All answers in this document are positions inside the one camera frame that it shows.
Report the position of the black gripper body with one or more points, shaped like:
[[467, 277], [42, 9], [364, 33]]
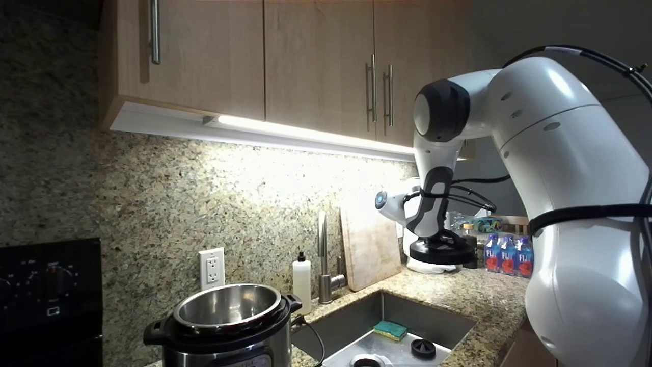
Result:
[[441, 233]]

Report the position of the black pressure cooker lid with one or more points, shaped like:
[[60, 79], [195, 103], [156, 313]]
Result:
[[442, 251]]

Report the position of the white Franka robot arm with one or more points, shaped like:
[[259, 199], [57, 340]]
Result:
[[577, 169]]

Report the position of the pressure cooker base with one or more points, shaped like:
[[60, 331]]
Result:
[[224, 349]]

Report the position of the teal tissue box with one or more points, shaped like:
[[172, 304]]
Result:
[[482, 222]]

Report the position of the blue red labelled bottle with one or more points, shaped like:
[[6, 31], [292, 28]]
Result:
[[508, 257], [526, 259], [494, 255]]

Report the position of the wooden cutting board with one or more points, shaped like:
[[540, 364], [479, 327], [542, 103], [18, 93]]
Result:
[[369, 251]]

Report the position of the green dish sponge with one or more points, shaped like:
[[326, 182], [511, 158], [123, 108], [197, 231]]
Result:
[[390, 331]]

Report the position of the black sink stopper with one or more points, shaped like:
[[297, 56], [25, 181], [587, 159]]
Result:
[[423, 349]]

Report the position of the chrome faucet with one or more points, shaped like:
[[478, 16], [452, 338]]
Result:
[[329, 271]]

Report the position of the stainless steel sink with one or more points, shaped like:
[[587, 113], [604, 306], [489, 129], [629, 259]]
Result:
[[354, 323]]

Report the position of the wooden base cabinet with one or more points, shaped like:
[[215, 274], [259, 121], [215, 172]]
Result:
[[521, 349]]

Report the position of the white soap bottle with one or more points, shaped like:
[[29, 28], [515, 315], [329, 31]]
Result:
[[302, 283]]

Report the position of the under-cabinet light strip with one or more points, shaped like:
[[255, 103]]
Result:
[[271, 133]]

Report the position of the stainless steel inner pot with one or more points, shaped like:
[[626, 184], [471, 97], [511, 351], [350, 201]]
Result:
[[226, 303]]

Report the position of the wide wooden cabinet door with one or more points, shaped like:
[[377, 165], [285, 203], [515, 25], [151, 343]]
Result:
[[204, 53]]

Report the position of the black stove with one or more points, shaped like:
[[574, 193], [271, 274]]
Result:
[[48, 298]]

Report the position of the white wall power outlet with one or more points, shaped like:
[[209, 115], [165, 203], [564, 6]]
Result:
[[211, 268]]

